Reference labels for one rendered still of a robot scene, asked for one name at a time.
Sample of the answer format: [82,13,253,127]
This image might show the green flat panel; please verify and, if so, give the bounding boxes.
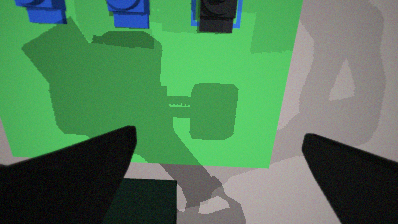
[0,0,303,168]

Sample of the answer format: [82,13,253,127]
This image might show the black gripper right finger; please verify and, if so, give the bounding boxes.
[302,133,398,224]

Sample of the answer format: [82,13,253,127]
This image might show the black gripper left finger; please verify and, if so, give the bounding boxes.
[0,126,137,224]

